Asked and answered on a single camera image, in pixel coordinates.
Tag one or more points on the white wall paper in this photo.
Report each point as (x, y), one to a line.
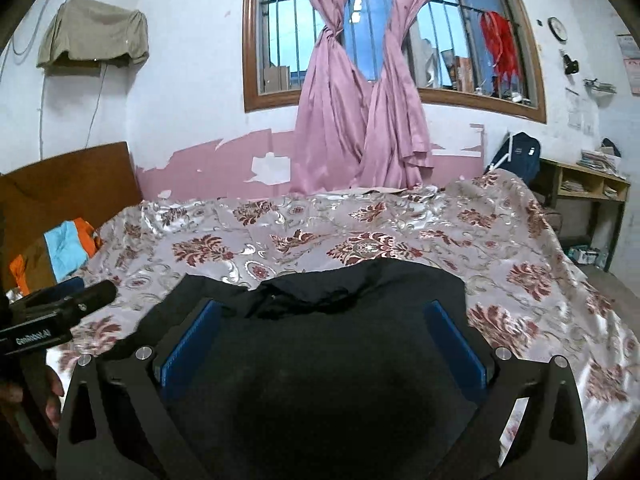
(580, 110)

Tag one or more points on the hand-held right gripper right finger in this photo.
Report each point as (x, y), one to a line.
(457, 345)

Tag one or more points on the dark blue backpack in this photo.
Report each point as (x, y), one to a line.
(522, 152)

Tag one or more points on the small wall shelf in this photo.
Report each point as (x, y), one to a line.
(600, 86)

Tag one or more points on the floral satin bedspread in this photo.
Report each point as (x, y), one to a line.
(400, 230)

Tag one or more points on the stack of papers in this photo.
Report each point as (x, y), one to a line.
(597, 160)

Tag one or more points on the red hanging garment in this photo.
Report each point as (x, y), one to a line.
(500, 45)

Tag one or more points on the windowsill boxes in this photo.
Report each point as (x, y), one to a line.
(460, 72)

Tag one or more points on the black jacket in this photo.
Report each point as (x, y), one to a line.
(320, 385)

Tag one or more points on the round wall clock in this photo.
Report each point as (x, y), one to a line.
(558, 29)

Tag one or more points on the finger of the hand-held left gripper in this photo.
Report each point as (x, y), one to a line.
(97, 295)
(67, 287)

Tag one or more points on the orange blue brown pillow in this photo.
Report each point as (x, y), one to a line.
(60, 250)

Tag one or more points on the group of wall certificates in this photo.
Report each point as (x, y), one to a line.
(631, 67)

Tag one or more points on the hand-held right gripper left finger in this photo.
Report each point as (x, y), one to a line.
(187, 340)

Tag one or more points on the wooden headboard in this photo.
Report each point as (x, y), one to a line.
(75, 180)

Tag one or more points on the wooden shelf desk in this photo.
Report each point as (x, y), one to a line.
(565, 166)

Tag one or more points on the person's left hand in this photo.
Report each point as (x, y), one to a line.
(54, 397)

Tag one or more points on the black wall hook item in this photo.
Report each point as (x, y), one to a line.
(571, 65)

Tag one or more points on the wooden framed barred window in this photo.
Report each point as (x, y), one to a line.
(250, 35)

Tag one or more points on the khaki cloth cover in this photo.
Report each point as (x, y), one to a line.
(95, 30)

